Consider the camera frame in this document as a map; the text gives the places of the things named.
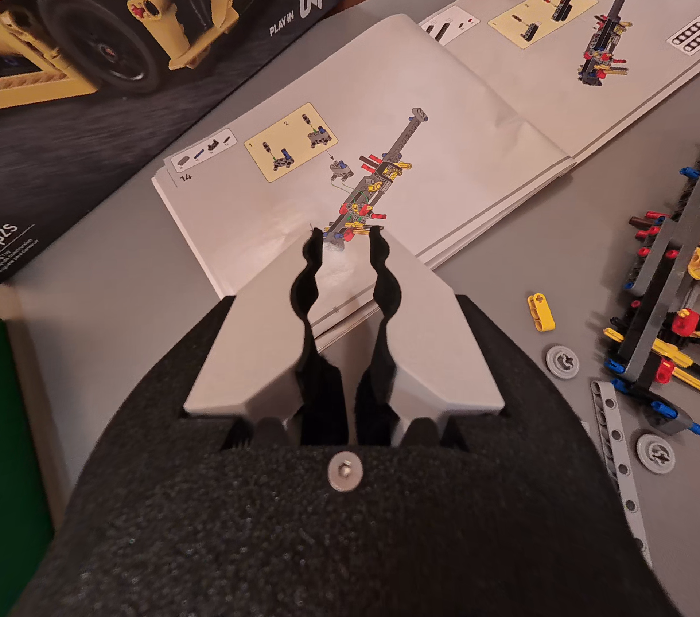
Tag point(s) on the lego instruction booklet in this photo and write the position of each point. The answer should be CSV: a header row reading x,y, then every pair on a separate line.
x,y
465,136

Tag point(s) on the yellow car lego box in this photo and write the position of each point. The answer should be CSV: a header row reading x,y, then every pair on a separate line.
x,y
164,97

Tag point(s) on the long grey Technic assembly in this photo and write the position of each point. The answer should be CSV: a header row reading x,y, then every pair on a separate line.
x,y
653,311

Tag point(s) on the pile of lego beams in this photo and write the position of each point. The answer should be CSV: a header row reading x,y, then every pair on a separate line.
x,y
607,420

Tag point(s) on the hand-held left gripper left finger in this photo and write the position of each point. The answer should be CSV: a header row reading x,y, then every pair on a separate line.
x,y
251,354

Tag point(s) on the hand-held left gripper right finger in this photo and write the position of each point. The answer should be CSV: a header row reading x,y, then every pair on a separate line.
x,y
443,354

